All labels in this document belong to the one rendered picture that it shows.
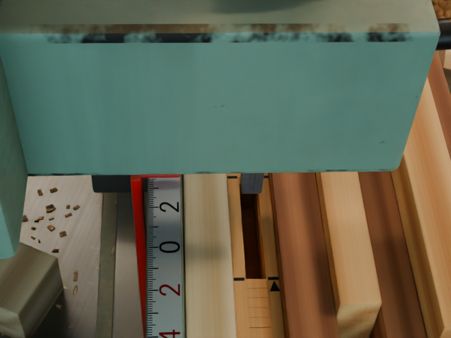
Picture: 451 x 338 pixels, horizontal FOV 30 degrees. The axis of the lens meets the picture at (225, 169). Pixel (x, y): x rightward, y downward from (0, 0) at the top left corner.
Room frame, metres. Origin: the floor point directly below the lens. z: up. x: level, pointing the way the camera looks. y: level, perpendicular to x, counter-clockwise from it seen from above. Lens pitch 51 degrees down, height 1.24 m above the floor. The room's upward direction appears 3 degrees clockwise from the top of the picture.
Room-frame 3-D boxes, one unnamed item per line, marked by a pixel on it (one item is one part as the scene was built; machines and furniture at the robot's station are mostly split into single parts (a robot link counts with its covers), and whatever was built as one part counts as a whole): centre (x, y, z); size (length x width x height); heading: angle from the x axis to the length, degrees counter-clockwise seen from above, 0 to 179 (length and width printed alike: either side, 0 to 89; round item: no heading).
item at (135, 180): (0.22, 0.03, 0.89); 0.02 x 0.01 x 0.14; 95
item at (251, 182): (0.23, -0.01, 0.97); 0.01 x 0.01 x 0.05; 5
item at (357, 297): (0.25, -0.05, 0.93); 0.16 x 0.02 x 0.06; 5
